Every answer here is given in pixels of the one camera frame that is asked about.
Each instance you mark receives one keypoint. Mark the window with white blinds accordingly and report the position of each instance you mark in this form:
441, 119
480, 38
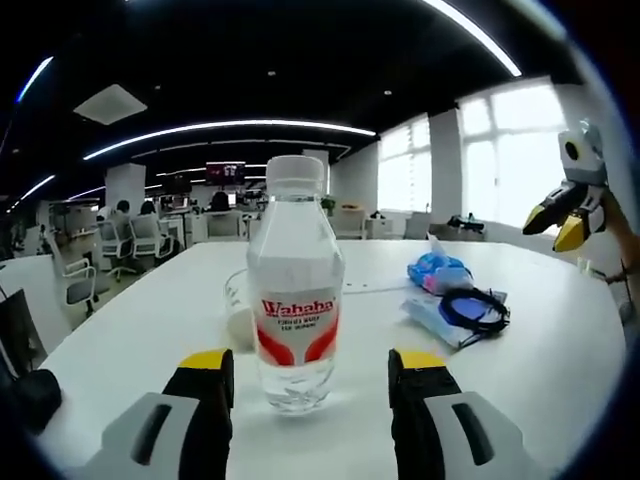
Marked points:
405, 165
515, 150

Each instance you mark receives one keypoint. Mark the wall monitor with red screen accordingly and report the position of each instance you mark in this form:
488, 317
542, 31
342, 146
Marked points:
225, 172

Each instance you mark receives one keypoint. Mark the white mesh armchair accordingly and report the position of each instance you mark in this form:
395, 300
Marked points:
80, 287

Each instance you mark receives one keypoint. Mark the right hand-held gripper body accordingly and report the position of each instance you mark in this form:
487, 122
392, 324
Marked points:
585, 160

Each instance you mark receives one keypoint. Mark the clear water bottle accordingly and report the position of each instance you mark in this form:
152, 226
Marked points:
295, 280

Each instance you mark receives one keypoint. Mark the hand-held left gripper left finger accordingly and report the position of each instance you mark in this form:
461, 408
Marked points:
195, 415

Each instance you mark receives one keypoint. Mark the black pouch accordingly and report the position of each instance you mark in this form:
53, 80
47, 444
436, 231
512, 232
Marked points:
30, 400

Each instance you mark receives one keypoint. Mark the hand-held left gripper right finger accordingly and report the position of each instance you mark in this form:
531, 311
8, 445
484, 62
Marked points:
420, 415

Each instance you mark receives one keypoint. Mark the square ceiling air vent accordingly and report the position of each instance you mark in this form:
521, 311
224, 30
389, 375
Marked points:
110, 104

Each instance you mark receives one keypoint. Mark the light blue wipes packet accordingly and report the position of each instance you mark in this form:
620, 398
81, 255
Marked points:
430, 320

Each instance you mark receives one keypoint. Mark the white tabletop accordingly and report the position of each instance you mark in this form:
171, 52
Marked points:
150, 310

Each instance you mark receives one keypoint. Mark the clear plastic cup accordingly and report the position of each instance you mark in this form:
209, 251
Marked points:
240, 325

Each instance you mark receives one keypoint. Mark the curved ceiling light strip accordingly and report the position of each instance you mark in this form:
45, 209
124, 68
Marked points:
225, 127
480, 35

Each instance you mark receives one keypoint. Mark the potted green plant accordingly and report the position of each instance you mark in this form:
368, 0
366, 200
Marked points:
328, 205

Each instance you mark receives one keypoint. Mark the group of office chairs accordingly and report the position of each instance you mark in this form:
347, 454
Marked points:
145, 235

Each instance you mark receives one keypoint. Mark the white square pillar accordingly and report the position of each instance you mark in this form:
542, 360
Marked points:
125, 185

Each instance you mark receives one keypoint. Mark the blue tissue pack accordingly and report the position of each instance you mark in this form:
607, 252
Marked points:
435, 267

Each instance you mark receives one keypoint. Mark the dark bag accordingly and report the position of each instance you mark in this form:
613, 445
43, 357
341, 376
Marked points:
467, 223

